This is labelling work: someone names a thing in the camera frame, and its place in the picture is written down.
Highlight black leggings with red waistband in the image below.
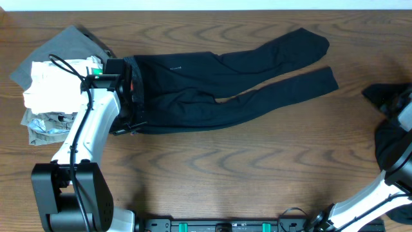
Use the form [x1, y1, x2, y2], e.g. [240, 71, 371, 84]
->
[131, 28, 338, 134]

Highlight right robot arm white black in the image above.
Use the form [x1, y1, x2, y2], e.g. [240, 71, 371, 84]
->
[303, 89, 411, 231]

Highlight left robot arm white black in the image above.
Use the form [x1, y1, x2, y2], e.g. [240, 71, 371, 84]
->
[31, 74, 138, 231]

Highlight white folded printed shirt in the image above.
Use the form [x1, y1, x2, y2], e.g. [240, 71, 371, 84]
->
[23, 61, 88, 114]

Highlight olive folded garment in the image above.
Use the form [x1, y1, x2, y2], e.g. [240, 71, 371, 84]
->
[21, 109, 77, 146]

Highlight grey folded shirt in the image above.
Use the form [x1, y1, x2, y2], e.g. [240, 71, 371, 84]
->
[10, 26, 115, 90]

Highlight black garment pile right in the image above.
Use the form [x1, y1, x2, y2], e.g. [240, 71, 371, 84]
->
[362, 83, 411, 170]

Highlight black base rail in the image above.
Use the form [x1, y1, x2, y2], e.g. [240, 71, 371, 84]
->
[138, 218, 386, 232]

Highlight black looped base cable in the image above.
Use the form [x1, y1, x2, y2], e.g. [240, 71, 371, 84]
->
[277, 207, 310, 232]

